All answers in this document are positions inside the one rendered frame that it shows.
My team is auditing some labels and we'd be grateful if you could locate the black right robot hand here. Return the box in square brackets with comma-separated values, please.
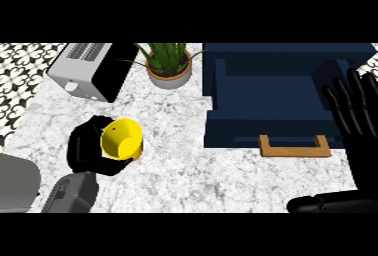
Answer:
[285, 67, 378, 214]

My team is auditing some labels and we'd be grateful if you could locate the yellow cup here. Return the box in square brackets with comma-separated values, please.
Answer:
[99, 117, 145, 162]

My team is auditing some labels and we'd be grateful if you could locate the navy blue drawer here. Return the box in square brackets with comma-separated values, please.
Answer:
[203, 58, 352, 150]

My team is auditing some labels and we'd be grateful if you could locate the navy blue cabinet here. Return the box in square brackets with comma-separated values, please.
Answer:
[203, 42, 378, 101]

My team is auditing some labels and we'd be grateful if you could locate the green potted plant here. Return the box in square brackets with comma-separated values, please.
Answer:
[117, 42, 207, 90]

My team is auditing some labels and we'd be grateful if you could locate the grey and black toaster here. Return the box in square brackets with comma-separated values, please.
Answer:
[46, 42, 141, 104]

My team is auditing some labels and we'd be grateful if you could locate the wooden drawer handle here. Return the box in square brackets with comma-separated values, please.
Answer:
[259, 134, 334, 158]

